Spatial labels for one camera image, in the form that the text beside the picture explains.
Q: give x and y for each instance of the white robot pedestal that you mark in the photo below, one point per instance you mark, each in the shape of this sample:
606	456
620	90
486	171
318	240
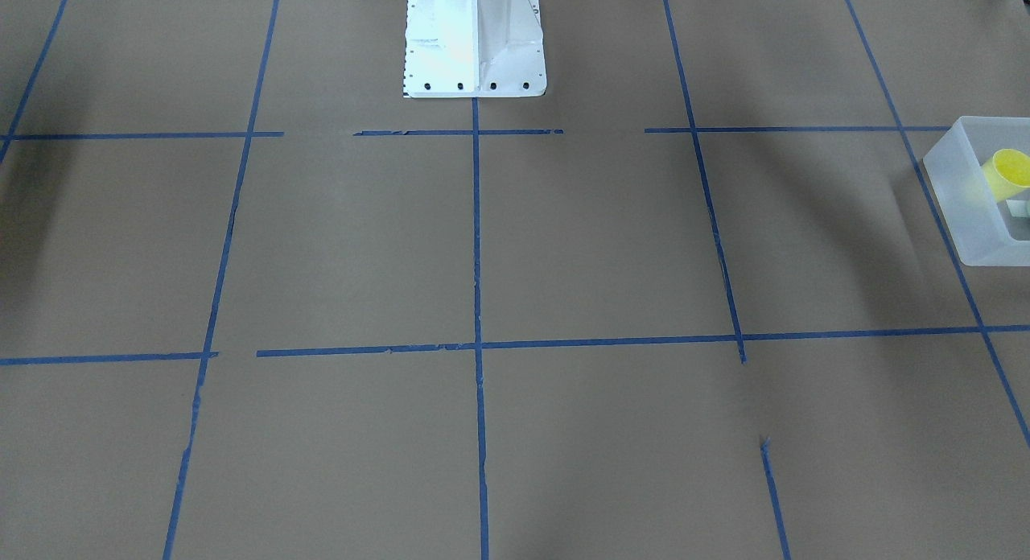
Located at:
474	49

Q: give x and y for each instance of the yellow plastic cup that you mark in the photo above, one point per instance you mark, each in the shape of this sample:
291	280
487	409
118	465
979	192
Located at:
1006	173

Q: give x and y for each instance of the white label in bin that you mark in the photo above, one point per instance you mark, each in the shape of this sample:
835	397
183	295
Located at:
1018	209

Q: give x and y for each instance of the clear plastic bin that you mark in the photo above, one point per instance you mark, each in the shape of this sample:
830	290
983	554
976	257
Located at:
983	232

